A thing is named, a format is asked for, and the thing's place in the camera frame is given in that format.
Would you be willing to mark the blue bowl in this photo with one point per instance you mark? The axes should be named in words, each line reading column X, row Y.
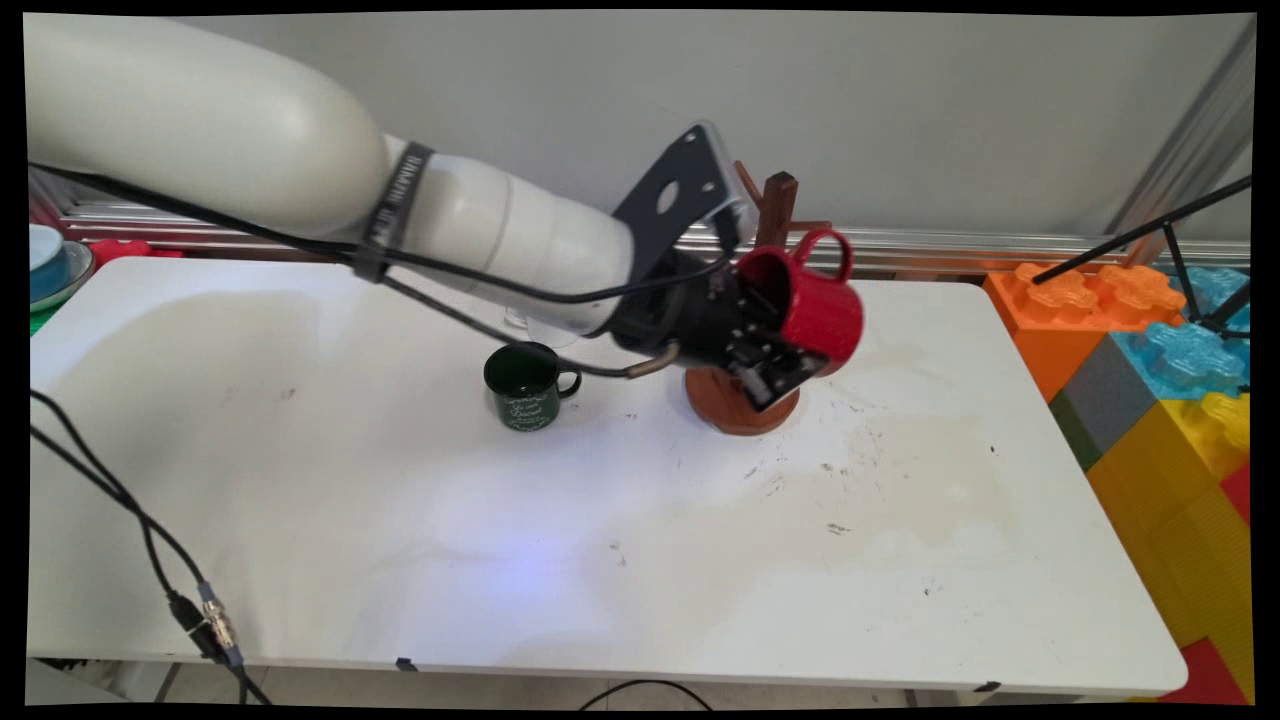
column 45, row 265

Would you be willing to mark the brown wooden mug tree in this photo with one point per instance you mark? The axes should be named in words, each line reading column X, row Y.
column 740, row 410

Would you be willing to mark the red giant building block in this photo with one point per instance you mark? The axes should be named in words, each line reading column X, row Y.
column 1205, row 675

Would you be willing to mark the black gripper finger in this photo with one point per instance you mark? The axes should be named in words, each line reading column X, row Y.
column 785, row 375
column 765, row 300

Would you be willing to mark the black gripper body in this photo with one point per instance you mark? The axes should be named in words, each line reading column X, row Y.
column 700, row 315

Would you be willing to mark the red flat toy piece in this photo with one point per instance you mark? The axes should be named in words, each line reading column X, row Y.
column 125, row 248

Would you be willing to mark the grey giant building block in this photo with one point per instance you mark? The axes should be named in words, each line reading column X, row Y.
column 1105, row 395

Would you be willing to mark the dark green enamel mug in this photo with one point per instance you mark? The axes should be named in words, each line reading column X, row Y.
column 525, row 395

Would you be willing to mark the orange giant building block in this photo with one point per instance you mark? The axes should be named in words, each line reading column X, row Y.
column 1050, row 320

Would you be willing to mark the yellow giant building block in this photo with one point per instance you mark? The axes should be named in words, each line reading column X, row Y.
column 1170, row 520

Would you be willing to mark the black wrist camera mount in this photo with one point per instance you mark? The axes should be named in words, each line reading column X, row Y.
column 680, row 195

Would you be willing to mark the red ceramic mug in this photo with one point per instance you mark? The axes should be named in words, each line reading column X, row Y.
column 825, row 310

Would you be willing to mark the aluminium rail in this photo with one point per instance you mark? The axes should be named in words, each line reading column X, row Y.
column 950, row 248

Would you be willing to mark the black tripod stand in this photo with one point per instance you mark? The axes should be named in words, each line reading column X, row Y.
column 1150, row 232

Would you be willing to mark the blue giant building block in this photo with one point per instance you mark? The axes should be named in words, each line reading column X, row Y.
column 1180, row 360

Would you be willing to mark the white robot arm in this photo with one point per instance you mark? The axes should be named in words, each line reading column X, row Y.
column 250, row 130

